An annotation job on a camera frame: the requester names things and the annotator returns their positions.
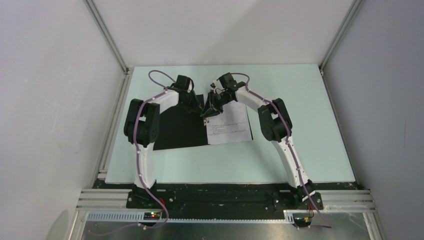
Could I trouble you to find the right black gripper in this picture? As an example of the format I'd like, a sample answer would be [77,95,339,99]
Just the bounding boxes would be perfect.
[200,90,233,119]

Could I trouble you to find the printed paper sheets stack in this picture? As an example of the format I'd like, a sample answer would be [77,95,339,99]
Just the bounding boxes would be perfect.
[205,101,253,145]

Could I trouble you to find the red black folder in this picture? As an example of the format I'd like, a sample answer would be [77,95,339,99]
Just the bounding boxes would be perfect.
[152,94,255,152]

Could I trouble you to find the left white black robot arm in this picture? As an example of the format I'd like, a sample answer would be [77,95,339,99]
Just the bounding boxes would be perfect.
[123,75,208,208]

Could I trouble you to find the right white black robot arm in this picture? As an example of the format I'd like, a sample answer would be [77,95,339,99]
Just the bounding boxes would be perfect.
[202,72,320,211]

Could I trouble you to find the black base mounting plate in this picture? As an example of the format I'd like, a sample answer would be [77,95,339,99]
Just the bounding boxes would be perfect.
[93,180,360,220]

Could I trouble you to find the left small controller board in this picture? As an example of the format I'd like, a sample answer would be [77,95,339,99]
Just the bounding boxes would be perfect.
[143,211,162,221]

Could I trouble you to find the small controller board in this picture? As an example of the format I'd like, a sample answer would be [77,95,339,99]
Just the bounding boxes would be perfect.
[143,211,162,221]
[293,216,313,229]

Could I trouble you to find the right small controller board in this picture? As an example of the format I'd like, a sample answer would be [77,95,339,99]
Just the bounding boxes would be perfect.
[293,216,313,229]

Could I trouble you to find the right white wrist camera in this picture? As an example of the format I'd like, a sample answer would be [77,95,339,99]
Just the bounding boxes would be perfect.
[210,79,224,94]

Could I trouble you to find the left aluminium corner post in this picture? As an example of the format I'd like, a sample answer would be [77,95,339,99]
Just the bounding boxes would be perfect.
[83,0,129,75]

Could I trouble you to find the aluminium corner post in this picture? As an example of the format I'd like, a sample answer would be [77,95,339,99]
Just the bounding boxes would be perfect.
[319,0,365,75]
[83,0,129,75]

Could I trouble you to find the white slotted cable duct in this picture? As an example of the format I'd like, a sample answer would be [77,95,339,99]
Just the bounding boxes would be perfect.
[86,211,294,224]

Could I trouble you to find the aluminium frame rails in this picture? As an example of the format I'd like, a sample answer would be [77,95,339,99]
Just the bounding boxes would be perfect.
[65,188,387,240]

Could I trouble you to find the right aluminium corner post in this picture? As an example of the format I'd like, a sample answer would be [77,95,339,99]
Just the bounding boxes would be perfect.
[319,0,365,75]

